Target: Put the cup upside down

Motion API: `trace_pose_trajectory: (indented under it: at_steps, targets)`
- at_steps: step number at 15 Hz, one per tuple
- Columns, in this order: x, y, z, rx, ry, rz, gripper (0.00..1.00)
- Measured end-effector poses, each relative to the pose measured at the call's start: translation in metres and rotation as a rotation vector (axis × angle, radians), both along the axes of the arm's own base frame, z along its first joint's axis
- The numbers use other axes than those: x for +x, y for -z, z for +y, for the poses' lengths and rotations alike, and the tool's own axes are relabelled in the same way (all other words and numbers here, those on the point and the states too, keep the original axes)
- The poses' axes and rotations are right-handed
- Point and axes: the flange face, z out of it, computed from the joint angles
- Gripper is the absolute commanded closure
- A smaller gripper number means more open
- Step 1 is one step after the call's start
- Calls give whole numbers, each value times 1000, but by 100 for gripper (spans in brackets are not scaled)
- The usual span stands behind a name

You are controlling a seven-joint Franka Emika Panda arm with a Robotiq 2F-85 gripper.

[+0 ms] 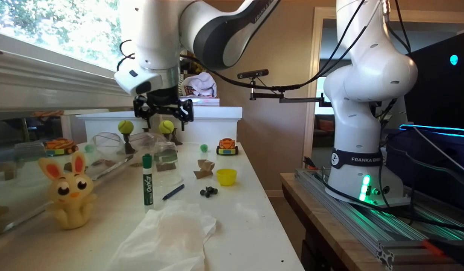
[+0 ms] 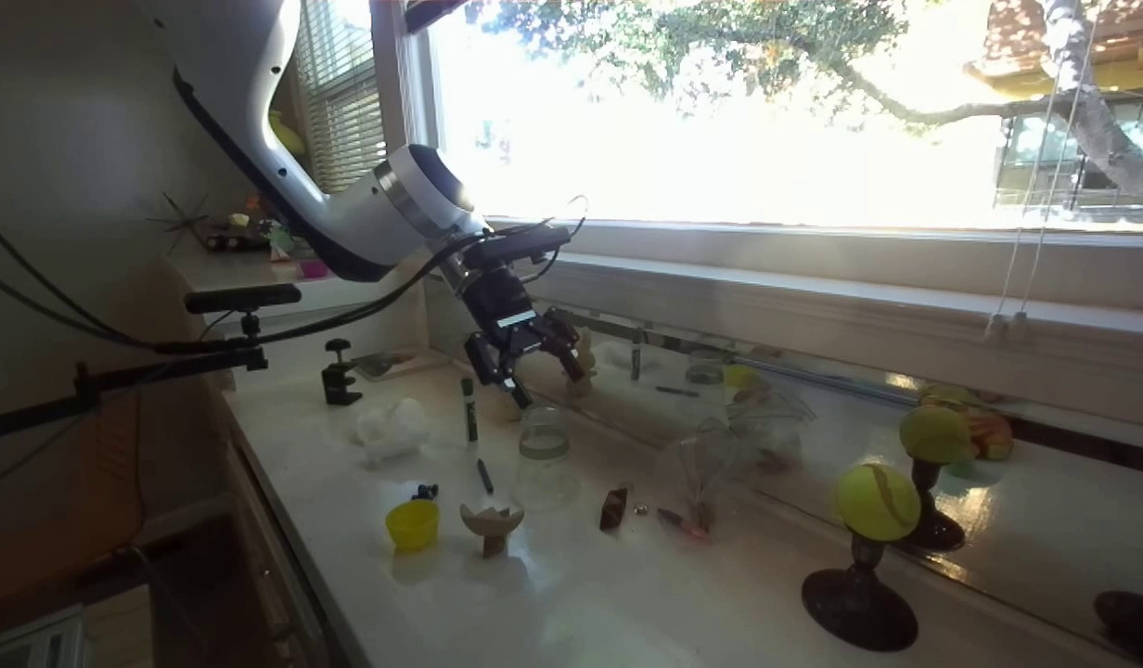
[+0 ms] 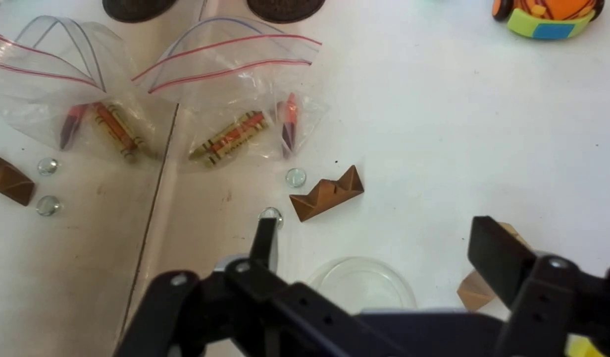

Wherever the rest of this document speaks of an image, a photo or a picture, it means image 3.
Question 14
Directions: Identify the clear zip plastic bag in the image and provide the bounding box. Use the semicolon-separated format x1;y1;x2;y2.
128;14;324;167

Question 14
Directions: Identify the wall mirror panel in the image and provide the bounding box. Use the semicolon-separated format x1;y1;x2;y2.
0;0;181;357

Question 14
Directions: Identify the tennis ball on dark stand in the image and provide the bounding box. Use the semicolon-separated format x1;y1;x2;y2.
245;0;326;26

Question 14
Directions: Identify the small yellow plastic cup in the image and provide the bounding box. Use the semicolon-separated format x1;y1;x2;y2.
562;331;610;357

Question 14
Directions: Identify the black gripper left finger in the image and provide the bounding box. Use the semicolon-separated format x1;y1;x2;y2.
112;216;419;357

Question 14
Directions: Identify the orange yellow toy car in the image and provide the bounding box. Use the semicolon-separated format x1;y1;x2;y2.
488;0;607;44

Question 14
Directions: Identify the tan wooden piece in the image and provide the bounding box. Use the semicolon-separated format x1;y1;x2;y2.
455;222;518;313

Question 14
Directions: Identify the red purple crayon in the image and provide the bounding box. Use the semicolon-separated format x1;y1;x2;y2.
274;93;302;161

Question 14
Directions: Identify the orange crayon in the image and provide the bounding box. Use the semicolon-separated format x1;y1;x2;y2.
187;109;267;161

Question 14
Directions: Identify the brown zigzag wooden block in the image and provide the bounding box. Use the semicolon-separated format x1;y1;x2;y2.
286;165;366;224

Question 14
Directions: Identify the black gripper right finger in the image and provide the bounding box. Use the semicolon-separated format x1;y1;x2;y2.
467;214;610;357

